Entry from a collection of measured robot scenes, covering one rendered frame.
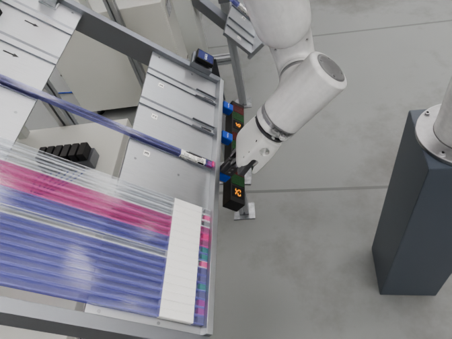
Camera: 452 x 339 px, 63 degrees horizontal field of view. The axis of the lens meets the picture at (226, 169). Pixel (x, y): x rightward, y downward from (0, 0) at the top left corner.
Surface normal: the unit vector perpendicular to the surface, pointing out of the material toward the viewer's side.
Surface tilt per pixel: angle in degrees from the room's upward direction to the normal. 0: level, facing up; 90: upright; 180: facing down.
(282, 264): 0
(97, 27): 90
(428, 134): 0
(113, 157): 0
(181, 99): 42
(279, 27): 93
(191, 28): 90
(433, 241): 90
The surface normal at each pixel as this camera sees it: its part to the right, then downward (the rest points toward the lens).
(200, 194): 0.53, -0.53
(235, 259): -0.18, -0.63
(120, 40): -0.02, 0.77
